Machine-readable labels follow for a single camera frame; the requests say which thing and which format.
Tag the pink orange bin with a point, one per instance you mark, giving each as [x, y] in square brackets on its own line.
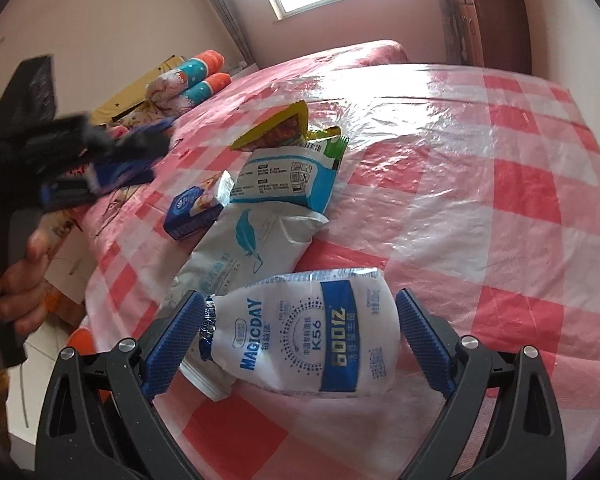
[82, 340]

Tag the yellow snack wrapper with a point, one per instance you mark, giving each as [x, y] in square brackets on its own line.
[275, 127]

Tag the pink bed sheet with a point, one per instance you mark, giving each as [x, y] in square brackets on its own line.
[330, 57]

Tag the red checked plastic sheet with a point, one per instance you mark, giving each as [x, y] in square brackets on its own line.
[480, 210]

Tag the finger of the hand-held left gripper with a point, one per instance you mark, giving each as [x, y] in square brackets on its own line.
[62, 196]
[80, 132]

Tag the yellow headboard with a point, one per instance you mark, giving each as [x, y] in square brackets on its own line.
[125, 100]

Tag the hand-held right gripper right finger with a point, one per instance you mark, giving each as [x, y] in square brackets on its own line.
[425, 345]

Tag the grey checked curtain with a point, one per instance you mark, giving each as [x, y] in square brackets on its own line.
[225, 15]
[447, 25]

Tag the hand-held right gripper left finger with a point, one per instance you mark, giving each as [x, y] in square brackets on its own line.
[172, 345]

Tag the small white bedside table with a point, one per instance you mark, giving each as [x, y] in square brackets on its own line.
[242, 67]

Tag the teal orange bolster pillow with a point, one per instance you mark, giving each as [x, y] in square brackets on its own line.
[205, 87]
[195, 67]

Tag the dark blue carton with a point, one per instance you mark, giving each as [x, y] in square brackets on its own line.
[122, 172]

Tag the person's left hand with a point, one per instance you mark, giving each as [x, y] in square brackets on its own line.
[27, 290]

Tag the small blue white carton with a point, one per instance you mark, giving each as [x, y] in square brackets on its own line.
[195, 207]

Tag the white blue green snack wrapper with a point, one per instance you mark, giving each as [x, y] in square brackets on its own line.
[280, 175]

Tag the white blue yogurt pouch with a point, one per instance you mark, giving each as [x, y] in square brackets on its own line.
[300, 330]

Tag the grey white wipes pouch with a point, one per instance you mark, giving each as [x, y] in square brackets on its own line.
[245, 250]

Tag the brown wooden cabinet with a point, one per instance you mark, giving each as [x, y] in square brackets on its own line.
[500, 20]

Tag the beige floral pillow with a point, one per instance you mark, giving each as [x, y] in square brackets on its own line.
[135, 117]

